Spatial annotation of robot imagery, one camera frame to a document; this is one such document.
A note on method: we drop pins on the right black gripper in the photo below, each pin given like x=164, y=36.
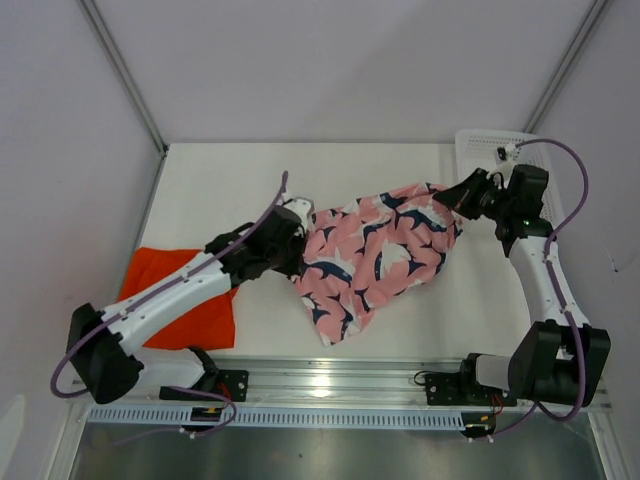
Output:
x=460, y=195

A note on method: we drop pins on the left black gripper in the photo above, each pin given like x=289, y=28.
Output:
x=293, y=266

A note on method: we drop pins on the pink patterned shorts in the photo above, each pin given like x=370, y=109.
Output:
x=360, y=256

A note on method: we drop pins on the orange shorts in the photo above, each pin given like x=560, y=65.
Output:
x=209, y=326

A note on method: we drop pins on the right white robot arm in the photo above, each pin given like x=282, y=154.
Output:
x=561, y=358

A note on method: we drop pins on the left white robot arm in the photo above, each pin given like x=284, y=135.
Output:
x=104, y=346

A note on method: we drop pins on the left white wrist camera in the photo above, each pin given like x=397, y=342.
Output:
x=303, y=208

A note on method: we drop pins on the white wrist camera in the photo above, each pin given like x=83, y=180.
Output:
x=506, y=160
x=303, y=208

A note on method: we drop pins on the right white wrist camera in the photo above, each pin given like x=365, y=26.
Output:
x=506, y=160

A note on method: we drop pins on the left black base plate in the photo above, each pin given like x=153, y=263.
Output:
x=231, y=384

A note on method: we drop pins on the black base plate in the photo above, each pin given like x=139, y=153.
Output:
x=452, y=389
x=231, y=384

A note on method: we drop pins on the aluminium mounting rail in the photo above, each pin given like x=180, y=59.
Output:
x=292, y=383

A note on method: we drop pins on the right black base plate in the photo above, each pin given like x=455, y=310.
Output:
x=452, y=389

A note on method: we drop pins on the slotted cable duct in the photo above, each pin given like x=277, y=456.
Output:
x=412, y=419

